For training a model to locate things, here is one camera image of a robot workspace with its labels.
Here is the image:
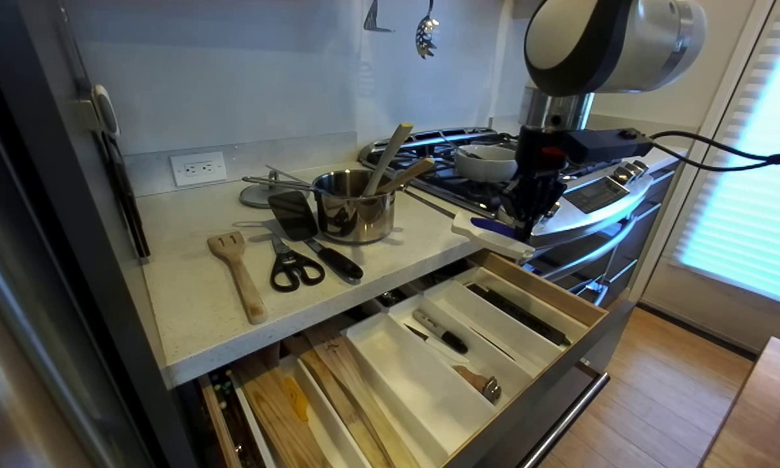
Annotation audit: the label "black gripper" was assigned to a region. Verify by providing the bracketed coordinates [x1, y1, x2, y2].
[501, 125, 577, 245]

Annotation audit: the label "white and blue can opener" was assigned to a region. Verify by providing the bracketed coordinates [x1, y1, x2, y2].
[449, 208, 540, 264]

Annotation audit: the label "wooden kitchen drawer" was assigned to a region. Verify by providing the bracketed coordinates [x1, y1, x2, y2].
[193, 246, 634, 468]

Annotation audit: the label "open wooden cutlery drawer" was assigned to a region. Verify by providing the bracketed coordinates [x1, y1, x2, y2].
[232, 264, 588, 468]

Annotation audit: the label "white bowl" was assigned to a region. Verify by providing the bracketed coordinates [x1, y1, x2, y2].
[453, 141, 519, 184]

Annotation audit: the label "stainless steel stove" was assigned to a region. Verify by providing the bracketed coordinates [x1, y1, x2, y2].
[354, 128, 685, 307]

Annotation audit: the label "black knife sheath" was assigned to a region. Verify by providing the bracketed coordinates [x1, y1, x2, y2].
[465, 280, 577, 348]

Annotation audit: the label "short wooden spoon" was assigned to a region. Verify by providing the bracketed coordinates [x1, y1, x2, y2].
[380, 155, 440, 198]

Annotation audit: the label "long wooden spoon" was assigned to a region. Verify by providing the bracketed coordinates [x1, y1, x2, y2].
[358, 121, 415, 201]

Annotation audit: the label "stainless steel pot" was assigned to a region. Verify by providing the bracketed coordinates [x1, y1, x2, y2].
[309, 167, 399, 246]

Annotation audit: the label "hanging metal spoon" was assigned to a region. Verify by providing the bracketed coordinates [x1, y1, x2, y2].
[414, 0, 443, 62]

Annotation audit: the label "white window blind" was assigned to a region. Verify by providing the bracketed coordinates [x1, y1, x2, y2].
[673, 0, 780, 310]

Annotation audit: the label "black plastic spatula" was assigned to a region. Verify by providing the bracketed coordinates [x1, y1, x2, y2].
[266, 189, 367, 283]

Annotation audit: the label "plain wooden spatula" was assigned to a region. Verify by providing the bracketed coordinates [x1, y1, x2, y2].
[296, 346, 393, 468]

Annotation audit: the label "grey round lid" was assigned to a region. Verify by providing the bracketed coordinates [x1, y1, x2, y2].
[236, 168, 288, 211]

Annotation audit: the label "wooden slotted spatula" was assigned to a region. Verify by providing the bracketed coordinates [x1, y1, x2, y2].
[206, 229, 270, 328]

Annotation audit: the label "brown wooden table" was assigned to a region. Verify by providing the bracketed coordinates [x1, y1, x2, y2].
[699, 336, 780, 468]

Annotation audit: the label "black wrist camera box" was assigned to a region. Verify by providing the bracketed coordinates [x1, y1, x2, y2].
[566, 128, 656, 167]

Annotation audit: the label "black handled peeler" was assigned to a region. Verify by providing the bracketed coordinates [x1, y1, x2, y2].
[404, 307, 474, 357]

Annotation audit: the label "wooden handled metal utensil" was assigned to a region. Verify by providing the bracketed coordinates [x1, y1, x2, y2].
[453, 361, 504, 406]

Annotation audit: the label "black cable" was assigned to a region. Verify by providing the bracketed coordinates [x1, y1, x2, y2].
[644, 128, 780, 173]

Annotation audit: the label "black handled scissors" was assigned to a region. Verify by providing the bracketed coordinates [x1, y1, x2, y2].
[262, 227, 328, 293]

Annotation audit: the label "white wall outlet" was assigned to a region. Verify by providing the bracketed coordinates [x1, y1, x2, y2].
[168, 147, 230, 189]

